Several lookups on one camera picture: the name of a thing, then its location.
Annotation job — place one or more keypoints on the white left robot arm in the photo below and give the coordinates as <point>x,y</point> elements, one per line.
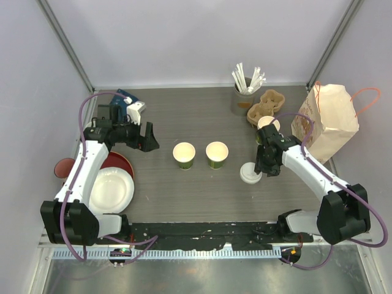
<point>68,218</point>

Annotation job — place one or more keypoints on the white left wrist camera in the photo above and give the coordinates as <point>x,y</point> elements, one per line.
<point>133,110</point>

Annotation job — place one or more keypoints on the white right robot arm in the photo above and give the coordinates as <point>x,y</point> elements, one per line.
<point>342,214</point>

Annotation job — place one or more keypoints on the white plastic lid stack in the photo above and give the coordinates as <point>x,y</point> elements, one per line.
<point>248,175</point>

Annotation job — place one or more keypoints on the brown pulp cup carrier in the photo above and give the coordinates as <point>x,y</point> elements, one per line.
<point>270,103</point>

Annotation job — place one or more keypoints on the white paper plate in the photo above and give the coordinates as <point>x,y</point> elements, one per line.
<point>112,191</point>

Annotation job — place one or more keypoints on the blue ceramic dish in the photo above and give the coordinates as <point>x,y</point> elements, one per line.
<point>123,97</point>

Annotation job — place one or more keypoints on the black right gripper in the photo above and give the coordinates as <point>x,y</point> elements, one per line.
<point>260,166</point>

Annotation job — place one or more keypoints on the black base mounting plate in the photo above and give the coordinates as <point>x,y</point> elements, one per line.
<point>207,236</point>

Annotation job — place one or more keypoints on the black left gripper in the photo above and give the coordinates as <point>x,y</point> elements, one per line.
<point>146,143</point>

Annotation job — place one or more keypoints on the green paper cup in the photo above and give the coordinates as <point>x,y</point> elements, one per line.
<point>217,153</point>
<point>184,154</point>

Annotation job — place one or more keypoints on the white slotted cable duct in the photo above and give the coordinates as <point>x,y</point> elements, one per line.
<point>115,253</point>

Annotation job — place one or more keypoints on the pink floral mug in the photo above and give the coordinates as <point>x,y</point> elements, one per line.
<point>63,167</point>

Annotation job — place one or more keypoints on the bear print paper bag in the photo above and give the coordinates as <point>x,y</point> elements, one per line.
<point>328,119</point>

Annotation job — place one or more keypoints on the grey straw holder cup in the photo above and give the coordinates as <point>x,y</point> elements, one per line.
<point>241,103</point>

